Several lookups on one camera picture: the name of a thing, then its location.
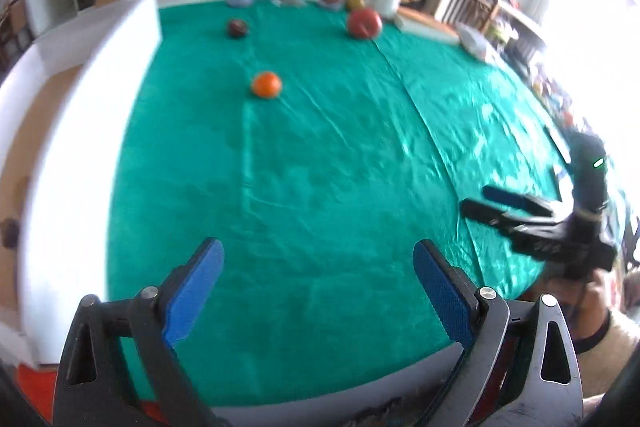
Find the white cardboard box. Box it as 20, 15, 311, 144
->
0, 0, 161, 365

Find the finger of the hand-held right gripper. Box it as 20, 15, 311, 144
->
459, 199, 526, 234
482, 185, 557, 219

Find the pile of small household items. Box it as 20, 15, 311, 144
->
525, 57, 576, 128

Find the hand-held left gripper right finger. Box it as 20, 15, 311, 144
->
412, 239, 585, 427

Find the small orange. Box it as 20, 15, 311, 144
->
251, 71, 283, 99

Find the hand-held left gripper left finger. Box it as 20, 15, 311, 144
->
52, 237, 225, 427

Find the red apple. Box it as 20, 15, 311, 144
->
347, 8, 384, 40

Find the flat white box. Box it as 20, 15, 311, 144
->
395, 7, 461, 45

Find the person's right hand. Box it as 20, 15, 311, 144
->
570, 269, 613, 353

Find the person's right forearm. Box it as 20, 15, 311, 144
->
575, 272, 640, 400

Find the green satin tablecloth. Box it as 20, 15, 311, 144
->
107, 0, 616, 408

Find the dark wooden railing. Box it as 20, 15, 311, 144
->
435, 0, 546, 58

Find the white plastic bag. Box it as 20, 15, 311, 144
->
457, 24, 501, 60

